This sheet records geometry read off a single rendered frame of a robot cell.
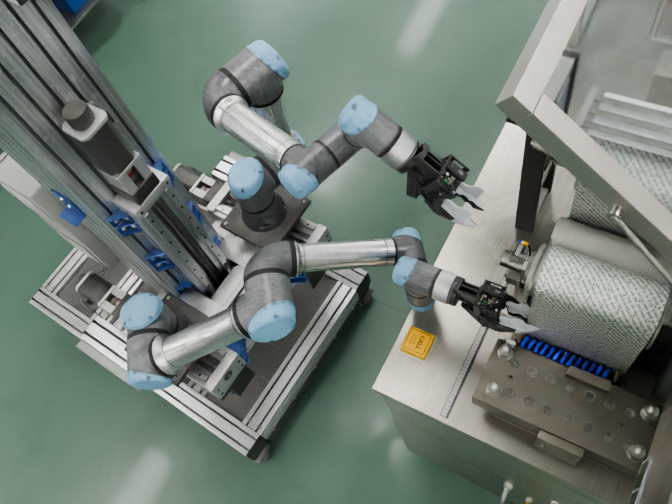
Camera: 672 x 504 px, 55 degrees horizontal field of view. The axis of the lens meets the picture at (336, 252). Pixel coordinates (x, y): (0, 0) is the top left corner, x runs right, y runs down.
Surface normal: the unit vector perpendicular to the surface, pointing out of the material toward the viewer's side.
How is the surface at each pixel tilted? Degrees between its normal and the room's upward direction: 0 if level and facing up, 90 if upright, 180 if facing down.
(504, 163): 0
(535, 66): 41
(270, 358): 0
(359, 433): 0
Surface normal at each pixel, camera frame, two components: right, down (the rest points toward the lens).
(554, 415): -0.18, -0.46
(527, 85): 0.43, -0.11
